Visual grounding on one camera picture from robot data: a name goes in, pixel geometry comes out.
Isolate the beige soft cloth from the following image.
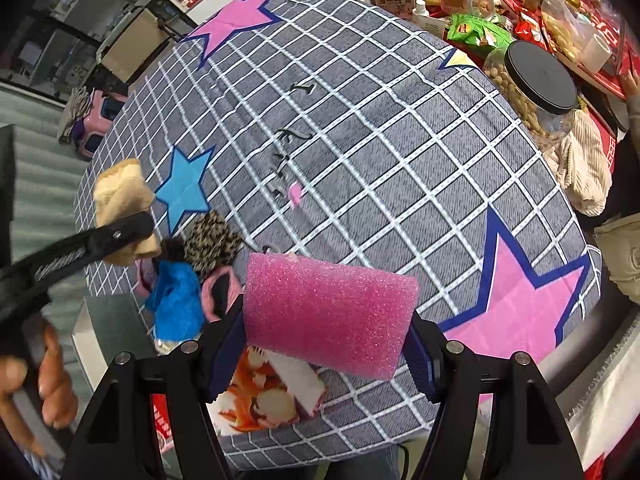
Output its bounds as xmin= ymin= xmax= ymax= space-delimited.
xmin=93 ymin=158 xmax=160 ymax=266

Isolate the small glass jar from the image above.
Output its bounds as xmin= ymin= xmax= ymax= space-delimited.
xmin=439 ymin=0 xmax=495 ymax=20

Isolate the red snack box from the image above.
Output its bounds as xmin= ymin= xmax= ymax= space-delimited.
xmin=152 ymin=346 xmax=329 ymax=453

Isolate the leopard print scrunchie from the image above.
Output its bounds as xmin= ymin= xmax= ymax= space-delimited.
xmin=153 ymin=210 xmax=243 ymax=283

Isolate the peanut jar black lid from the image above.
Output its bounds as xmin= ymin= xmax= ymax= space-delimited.
xmin=483 ymin=40 xmax=578 ymax=152

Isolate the green snack bag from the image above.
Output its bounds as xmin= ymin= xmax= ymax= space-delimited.
xmin=445 ymin=14 xmax=514 ymax=58

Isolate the blue cloth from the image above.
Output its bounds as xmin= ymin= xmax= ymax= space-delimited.
xmin=145 ymin=260 xmax=205 ymax=342

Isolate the folding chair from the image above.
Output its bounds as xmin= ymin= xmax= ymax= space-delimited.
xmin=96 ymin=6 xmax=186 ymax=84

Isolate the grey checked star tablecloth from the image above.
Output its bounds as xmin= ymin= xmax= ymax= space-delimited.
xmin=72 ymin=0 xmax=603 ymax=472

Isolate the green curtain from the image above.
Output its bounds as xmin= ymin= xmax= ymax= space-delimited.
xmin=1 ymin=87 xmax=91 ymax=410

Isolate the grey storage box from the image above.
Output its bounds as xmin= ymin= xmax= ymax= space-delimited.
xmin=72 ymin=294 xmax=156 ymax=410

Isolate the pink foam sponge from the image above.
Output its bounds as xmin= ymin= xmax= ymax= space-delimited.
xmin=243 ymin=254 xmax=419 ymax=382

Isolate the pink and navy sock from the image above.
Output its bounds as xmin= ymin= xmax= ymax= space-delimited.
xmin=201 ymin=266 xmax=243 ymax=323

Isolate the person's left hand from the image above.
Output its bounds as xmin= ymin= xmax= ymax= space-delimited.
xmin=1 ymin=316 xmax=78 ymax=460

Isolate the cream knitted cloth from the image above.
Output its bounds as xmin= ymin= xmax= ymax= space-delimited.
xmin=542 ymin=110 xmax=612 ymax=217

